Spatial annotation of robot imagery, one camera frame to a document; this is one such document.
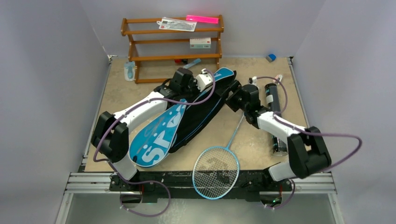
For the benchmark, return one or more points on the blue white packaged item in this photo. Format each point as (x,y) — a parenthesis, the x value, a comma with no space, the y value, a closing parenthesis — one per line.
(129,71)

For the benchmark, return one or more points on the white green small box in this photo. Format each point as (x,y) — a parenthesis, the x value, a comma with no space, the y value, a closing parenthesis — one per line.
(200,43)

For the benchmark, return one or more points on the pink white small clip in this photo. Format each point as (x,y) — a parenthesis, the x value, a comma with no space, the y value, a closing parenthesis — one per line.
(278,79)

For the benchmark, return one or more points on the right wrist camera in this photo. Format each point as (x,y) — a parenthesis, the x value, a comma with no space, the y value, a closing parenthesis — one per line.
(253,81)

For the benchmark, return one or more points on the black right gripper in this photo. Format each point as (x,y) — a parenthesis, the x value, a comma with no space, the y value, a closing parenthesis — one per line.
(233,97)

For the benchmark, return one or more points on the blue racket bag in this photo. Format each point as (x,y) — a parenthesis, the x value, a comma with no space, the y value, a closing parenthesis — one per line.
(178,121)

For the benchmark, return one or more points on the pink ruler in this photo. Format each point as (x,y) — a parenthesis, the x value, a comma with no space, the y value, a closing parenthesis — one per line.
(202,19)

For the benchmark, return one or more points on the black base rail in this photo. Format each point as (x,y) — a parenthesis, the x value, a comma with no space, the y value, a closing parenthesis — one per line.
(251,186)

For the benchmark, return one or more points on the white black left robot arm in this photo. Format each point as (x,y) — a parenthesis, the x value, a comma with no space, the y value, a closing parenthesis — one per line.
(111,138)

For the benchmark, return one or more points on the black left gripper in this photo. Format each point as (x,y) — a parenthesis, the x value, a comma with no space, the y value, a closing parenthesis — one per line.
(192,81)

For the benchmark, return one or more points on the blue racket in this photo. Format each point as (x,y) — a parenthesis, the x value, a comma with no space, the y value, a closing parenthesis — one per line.
(216,170)

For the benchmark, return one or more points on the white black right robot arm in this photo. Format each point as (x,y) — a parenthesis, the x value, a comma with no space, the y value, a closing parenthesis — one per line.
(308,153)

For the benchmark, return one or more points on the white plastic package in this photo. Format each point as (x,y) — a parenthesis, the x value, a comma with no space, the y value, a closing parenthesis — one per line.
(177,25)

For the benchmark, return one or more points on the blue white eraser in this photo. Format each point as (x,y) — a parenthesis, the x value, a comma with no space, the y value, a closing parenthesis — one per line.
(271,58)

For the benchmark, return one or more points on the wooden shelf rack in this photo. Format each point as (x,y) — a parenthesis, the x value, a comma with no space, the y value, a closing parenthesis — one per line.
(149,43)

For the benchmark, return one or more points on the red black stamp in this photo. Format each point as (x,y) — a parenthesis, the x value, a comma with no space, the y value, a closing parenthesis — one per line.
(181,61)

